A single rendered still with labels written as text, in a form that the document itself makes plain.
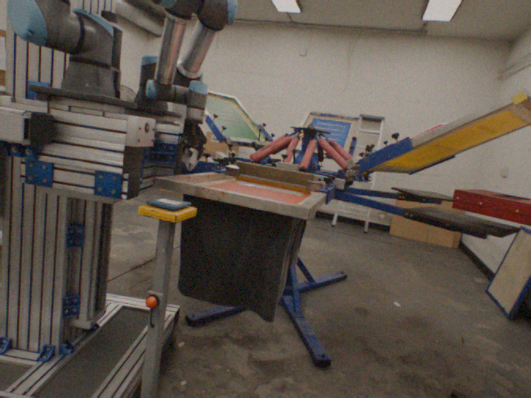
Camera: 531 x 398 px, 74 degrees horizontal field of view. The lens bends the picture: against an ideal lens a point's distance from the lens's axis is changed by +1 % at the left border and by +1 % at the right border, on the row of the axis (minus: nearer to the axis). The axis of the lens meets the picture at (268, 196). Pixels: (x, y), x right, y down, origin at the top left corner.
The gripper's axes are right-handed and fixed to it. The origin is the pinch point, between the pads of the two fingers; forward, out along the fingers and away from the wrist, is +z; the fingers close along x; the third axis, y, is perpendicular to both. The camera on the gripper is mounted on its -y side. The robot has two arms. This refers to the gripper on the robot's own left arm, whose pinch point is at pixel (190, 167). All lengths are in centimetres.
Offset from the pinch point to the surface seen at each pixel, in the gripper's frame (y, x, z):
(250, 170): -35.8, 14.7, -1.1
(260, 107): -447, -121, -81
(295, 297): -99, 41, 85
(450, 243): -436, 210, 81
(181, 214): 43.2, 21.8, 10.3
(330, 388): -38, 75, 102
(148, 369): 39, 16, 65
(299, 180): -36, 41, 0
